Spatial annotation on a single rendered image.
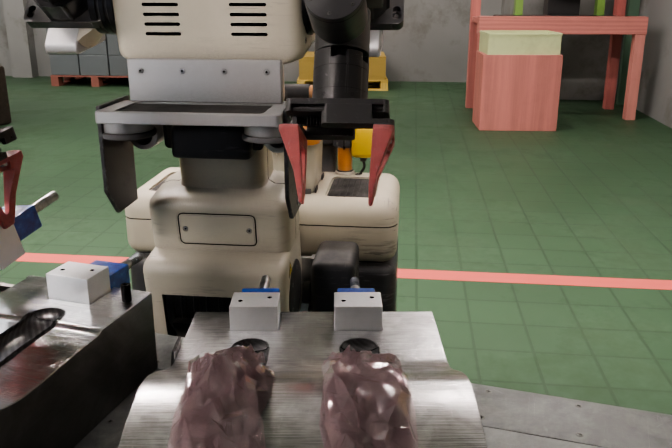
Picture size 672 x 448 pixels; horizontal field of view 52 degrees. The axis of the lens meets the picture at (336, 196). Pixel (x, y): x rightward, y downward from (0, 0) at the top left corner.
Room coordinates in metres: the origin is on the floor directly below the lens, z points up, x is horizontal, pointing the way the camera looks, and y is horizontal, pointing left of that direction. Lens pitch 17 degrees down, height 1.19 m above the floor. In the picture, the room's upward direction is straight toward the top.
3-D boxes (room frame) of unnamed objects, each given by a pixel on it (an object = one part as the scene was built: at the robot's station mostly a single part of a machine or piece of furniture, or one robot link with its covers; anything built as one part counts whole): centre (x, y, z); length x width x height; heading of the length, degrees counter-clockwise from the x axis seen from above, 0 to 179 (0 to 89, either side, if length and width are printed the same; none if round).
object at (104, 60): (9.25, 3.06, 0.59); 1.19 x 0.79 x 1.18; 84
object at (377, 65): (8.87, -0.08, 0.21); 1.19 x 0.86 x 0.42; 84
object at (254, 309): (0.71, 0.09, 0.85); 0.13 x 0.05 x 0.05; 0
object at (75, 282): (0.70, 0.25, 0.89); 0.13 x 0.05 x 0.05; 162
